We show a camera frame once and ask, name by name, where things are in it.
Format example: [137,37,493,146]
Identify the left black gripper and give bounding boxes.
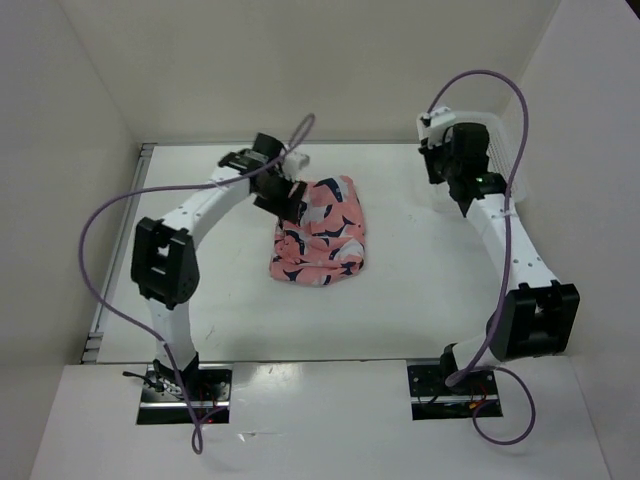
[251,168,306,224]

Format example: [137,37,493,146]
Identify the pink shark print shorts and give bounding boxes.
[269,175,366,287]

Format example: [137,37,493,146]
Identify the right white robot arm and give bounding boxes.
[418,118,580,393]

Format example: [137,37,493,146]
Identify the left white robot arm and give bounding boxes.
[130,133,310,400]

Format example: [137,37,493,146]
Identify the white plastic basket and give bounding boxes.
[423,110,519,213]

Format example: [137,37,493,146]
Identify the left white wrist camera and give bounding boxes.
[282,152,310,176]

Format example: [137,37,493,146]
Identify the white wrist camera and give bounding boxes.
[416,106,456,149]
[282,152,310,176]

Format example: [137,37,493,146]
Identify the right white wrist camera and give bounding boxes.
[416,106,456,149]

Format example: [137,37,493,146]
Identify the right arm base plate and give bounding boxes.
[406,359,503,421]

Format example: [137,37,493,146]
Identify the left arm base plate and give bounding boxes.
[136,363,233,426]

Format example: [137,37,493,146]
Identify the aluminium table edge rail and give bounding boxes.
[77,143,157,365]

